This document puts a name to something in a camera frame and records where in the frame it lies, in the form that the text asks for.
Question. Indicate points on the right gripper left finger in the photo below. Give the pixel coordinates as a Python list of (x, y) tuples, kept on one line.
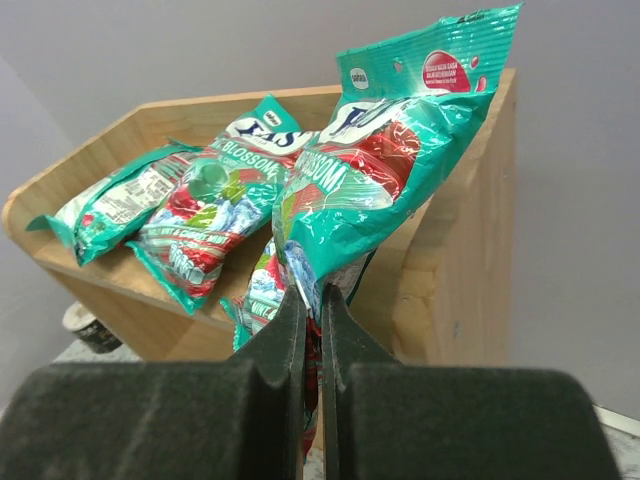
[(240, 418)]

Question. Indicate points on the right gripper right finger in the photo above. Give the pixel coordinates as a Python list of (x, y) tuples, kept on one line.
[(387, 420)]

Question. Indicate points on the teal mint candy bag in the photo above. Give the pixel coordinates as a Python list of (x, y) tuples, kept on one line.
[(410, 107), (225, 196)]

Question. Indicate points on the teal candy bag white back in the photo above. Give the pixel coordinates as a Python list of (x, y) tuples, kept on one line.
[(113, 209)]

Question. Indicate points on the teal mint candy bag front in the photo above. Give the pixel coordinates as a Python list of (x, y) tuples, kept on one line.
[(410, 107)]

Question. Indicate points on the wooden two-tier shelf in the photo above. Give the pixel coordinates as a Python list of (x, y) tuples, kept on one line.
[(437, 291)]

